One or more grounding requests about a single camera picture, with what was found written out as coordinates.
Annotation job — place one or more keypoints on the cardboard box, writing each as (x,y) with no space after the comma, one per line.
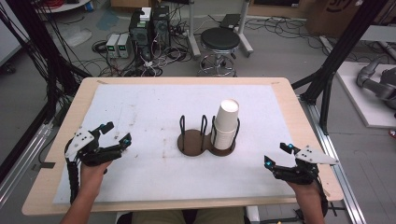
(336,15)

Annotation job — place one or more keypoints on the black tape strip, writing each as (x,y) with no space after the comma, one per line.
(45,165)

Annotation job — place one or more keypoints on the white stand leg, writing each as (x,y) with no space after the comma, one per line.
(193,34)
(245,34)

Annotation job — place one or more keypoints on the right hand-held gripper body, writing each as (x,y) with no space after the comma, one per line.
(306,169)

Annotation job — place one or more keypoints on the blue tape roll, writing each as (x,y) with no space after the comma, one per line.
(89,6)

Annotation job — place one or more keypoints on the grey power supply unit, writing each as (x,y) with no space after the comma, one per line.
(112,45)
(124,45)

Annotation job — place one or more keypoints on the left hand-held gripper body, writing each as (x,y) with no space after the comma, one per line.
(81,143)

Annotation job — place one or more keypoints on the aluminium rail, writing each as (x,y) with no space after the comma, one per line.
(339,174)
(21,158)

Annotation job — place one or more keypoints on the white platform board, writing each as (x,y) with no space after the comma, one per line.
(361,102)

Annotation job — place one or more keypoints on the brown cup holder rack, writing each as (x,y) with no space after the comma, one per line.
(191,143)

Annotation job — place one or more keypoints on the black metal frame post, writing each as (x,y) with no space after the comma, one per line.
(339,53)
(37,40)

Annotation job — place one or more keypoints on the black computer tower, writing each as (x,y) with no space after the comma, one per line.
(161,26)
(140,31)

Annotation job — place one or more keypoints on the person's left hand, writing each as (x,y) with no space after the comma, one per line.
(92,176)

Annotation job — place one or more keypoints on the person's right hand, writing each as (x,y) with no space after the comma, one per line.
(306,191)

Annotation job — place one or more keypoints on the stack of white paper cups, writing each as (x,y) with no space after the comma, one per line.
(225,124)

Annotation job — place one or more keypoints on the person's khaki pants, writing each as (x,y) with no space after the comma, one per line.
(155,217)

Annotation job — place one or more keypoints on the black round stool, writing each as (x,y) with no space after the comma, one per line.
(220,39)

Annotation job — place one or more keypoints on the white round table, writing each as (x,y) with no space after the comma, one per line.
(67,5)

